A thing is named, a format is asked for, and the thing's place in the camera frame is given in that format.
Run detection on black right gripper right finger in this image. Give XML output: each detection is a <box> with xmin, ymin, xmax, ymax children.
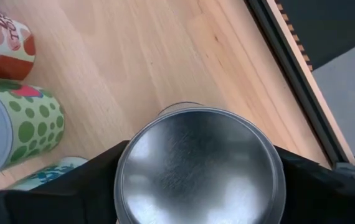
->
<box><xmin>276</xmin><ymin>146</ymin><xmax>346</xmax><ymax>224</ymax></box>

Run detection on red white tomato can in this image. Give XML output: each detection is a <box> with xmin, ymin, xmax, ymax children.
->
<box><xmin>0</xmin><ymin>2</ymin><xmax>37</xmax><ymax>82</ymax></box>

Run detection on green dotted Peas can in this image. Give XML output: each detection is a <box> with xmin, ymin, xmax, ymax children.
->
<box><xmin>0</xmin><ymin>80</ymin><xmax>66</xmax><ymax>184</ymax></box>

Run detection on wooden shelf black legs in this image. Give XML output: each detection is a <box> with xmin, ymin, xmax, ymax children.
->
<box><xmin>0</xmin><ymin>0</ymin><xmax>334</xmax><ymax>191</ymax></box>

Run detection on black hazard stripe floor mat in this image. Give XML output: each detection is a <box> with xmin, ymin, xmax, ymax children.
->
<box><xmin>275</xmin><ymin>0</ymin><xmax>355</xmax><ymax>72</ymax></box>

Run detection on Peaches label can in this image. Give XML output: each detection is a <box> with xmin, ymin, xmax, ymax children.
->
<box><xmin>113</xmin><ymin>101</ymin><xmax>287</xmax><ymax>224</ymax></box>

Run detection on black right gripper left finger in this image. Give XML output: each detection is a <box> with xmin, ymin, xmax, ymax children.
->
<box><xmin>29</xmin><ymin>140</ymin><xmax>131</xmax><ymax>224</ymax></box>

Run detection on white mixed vegetables can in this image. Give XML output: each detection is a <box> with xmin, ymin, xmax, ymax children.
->
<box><xmin>7</xmin><ymin>156</ymin><xmax>89</xmax><ymax>192</ymax></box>

